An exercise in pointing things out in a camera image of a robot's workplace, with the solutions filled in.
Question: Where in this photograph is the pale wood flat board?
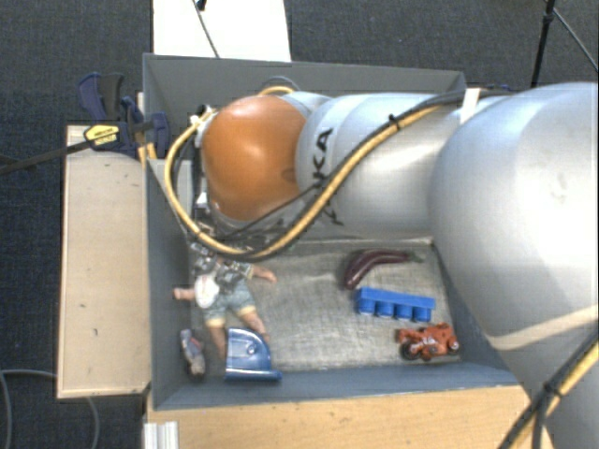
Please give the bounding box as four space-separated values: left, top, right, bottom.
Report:
56 125 152 399

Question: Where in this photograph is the grey metal bin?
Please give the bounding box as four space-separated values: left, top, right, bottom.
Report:
141 52 521 412

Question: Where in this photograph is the purple toy eggplant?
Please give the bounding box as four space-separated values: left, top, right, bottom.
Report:
343 248 426 292

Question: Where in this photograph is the small grey and blue toy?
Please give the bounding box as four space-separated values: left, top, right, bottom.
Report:
179 328 208 379

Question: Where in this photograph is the doll in denim shorts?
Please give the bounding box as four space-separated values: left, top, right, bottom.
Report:
172 263 278 362

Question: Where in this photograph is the red toy motorcycle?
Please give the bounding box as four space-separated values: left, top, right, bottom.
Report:
396 322 460 362

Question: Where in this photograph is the blue toy building block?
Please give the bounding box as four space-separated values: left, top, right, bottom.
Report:
353 286 437 324

